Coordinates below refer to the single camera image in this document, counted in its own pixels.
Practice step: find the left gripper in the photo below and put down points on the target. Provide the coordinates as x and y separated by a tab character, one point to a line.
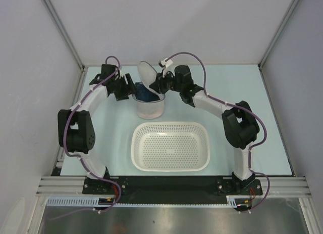
128	89

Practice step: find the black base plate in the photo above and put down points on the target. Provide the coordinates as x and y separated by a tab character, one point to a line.
219	185

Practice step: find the white cable duct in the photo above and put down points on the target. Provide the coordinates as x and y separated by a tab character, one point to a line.
103	202

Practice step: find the aluminium frame rail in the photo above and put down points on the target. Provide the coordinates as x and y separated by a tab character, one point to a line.
60	186

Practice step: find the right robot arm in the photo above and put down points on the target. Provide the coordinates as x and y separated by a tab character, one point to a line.
240	126

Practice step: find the white perforated plastic basket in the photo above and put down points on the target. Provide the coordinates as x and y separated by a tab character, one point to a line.
172	146

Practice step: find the white mesh laundry bag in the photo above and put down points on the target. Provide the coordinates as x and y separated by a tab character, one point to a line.
150	104

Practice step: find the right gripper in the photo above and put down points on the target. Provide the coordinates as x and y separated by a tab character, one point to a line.
159	85

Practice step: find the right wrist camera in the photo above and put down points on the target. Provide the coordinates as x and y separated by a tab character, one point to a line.
165	64

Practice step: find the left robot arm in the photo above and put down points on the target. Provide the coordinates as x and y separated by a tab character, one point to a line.
75	127

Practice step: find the navy blue lace bra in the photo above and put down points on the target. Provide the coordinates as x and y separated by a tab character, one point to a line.
143	94

